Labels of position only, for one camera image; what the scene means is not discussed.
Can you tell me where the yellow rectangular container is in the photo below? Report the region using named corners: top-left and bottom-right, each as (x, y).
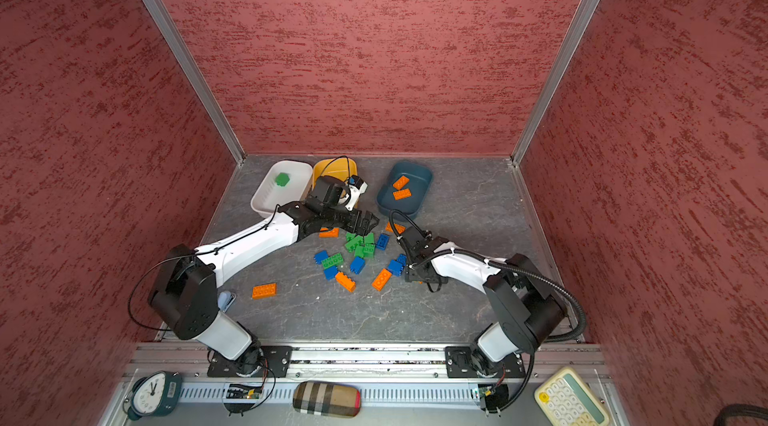
top-left (311, 156), bottom-right (358, 189)

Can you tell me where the green long lego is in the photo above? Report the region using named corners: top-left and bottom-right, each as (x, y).
top-left (345, 236), bottom-right (364, 258)
top-left (321, 253), bottom-right (344, 269)

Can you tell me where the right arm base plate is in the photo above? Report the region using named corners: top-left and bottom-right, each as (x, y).
top-left (444, 346), bottom-right (525, 379)

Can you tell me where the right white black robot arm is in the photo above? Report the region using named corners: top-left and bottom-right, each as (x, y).
top-left (397, 227), bottom-right (577, 377)

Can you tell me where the blue lego pair right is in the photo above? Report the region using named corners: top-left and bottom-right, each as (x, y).
top-left (386, 254), bottom-right (407, 277)

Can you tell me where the blue lego far left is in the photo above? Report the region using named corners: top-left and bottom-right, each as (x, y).
top-left (314, 251), bottom-right (329, 265)

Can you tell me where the green long lego centre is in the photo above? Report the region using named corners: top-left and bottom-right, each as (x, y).
top-left (345, 236), bottom-right (364, 258)

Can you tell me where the green lego cluster right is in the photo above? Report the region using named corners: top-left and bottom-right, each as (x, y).
top-left (362, 233), bottom-right (376, 258)

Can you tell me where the white rectangular container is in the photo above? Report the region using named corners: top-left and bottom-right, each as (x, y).
top-left (250, 160), bottom-right (313, 218)

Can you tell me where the blue lego upper right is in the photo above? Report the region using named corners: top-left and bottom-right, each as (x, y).
top-left (375, 234), bottom-right (390, 251)

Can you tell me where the orange lego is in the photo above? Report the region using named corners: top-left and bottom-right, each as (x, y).
top-left (386, 223), bottom-right (406, 235)
top-left (335, 272), bottom-right (356, 293)
top-left (372, 269), bottom-right (392, 291)
top-left (318, 228), bottom-right (340, 238)
top-left (393, 175), bottom-right (410, 191)
top-left (393, 189), bottom-right (412, 201)

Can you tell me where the green long lego left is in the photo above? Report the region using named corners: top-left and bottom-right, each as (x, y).
top-left (321, 253), bottom-right (344, 269)

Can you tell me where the plaid fabric pouch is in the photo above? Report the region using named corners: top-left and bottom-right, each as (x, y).
top-left (292, 381), bottom-right (362, 418)

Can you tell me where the teal rectangular container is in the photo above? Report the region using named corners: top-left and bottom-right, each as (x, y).
top-left (376, 161), bottom-right (434, 219)

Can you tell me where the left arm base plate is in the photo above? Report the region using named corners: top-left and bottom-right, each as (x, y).
top-left (207, 345), bottom-right (293, 378)

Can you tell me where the green analog clock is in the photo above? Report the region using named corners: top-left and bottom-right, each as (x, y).
top-left (124, 371), bottom-right (182, 421)

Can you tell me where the yellow green calculator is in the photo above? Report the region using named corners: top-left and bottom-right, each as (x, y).
top-left (534, 367), bottom-right (611, 426)

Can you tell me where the black corrugated cable hose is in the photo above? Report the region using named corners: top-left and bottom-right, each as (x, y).
top-left (388, 209), bottom-right (588, 412)

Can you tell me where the blue lego lower left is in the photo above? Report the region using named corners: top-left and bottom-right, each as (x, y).
top-left (323, 266), bottom-right (338, 281)

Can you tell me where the orange lego near left arm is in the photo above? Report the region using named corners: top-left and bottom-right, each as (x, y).
top-left (251, 283), bottom-right (277, 300)

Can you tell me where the blue lego bottom centre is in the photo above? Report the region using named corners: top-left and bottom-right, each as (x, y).
top-left (349, 257), bottom-right (366, 275)

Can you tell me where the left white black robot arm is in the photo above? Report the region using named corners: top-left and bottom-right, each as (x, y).
top-left (148, 175), bottom-right (379, 376)

